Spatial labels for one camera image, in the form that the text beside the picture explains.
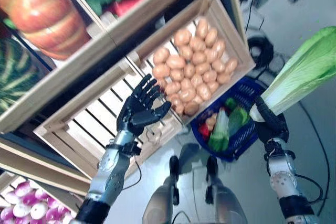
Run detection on green striped pumpkin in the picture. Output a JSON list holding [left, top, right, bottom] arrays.
[[0, 37, 52, 116]]

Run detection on red tomato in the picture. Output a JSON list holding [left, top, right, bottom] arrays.
[[197, 123, 211, 138]]

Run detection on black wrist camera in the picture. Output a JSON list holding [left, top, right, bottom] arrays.
[[119, 141, 142, 156], [264, 140, 279, 156]]

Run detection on blue plastic shopping basket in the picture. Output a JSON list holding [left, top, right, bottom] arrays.
[[190, 77, 266, 162]]

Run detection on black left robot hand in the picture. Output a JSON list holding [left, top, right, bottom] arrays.
[[116, 73, 173, 137]]

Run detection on long black floor cable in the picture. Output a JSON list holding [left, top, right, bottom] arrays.
[[298, 100, 331, 217]]

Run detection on red carrot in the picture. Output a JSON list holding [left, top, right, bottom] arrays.
[[114, 0, 140, 17]]

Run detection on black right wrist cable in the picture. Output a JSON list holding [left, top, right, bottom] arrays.
[[293, 173, 325, 205]]

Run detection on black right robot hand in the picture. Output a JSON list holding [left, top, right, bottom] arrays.
[[253, 95, 289, 143]]

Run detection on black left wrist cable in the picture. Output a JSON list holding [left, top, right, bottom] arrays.
[[125, 154, 143, 190]]

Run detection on orange striped pumpkin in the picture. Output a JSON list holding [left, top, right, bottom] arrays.
[[0, 0, 91, 61]]

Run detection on wooden carrot crate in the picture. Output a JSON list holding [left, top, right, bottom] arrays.
[[54, 0, 211, 36]]

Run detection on silver robot leg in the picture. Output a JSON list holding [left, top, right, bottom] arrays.
[[141, 155, 182, 224], [204, 155, 249, 224]]

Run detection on small brown potato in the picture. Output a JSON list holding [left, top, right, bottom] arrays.
[[206, 113, 218, 127]]

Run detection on silver right robot leg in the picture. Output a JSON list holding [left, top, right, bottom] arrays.
[[204, 155, 249, 224]]

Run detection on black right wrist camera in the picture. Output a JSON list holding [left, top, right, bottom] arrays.
[[264, 140, 279, 156]]

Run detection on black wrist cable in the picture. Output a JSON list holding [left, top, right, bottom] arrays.
[[293, 173, 325, 205], [125, 154, 143, 190]]

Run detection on silver left robot leg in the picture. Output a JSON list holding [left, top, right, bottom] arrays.
[[141, 155, 182, 224]]

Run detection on wooden slatted cabbage crate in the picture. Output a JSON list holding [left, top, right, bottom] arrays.
[[33, 58, 190, 180]]

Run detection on purple white turnip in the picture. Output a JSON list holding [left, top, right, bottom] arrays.
[[30, 202, 49, 219], [4, 191, 22, 206], [47, 196, 62, 210], [22, 192, 37, 206], [12, 202, 31, 218], [14, 181, 34, 197], [34, 187, 50, 201], [46, 208, 65, 223]]

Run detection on green bell pepper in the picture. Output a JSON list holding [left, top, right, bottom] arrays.
[[225, 97, 238, 109]]

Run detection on wooden potato crate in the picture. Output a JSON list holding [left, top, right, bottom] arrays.
[[125, 0, 257, 125]]

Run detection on wooden display shelf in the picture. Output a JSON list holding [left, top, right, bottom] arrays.
[[0, 0, 249, 201]]

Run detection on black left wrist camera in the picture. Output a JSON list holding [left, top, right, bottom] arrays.
[[119, 141, 142, 156]]

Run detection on coiled black cable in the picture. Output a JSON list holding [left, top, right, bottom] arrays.
[[246, 36, 275, 69]]

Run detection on wooden turnip crate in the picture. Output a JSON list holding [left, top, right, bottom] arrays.
[[0, 173, 85, 224]]

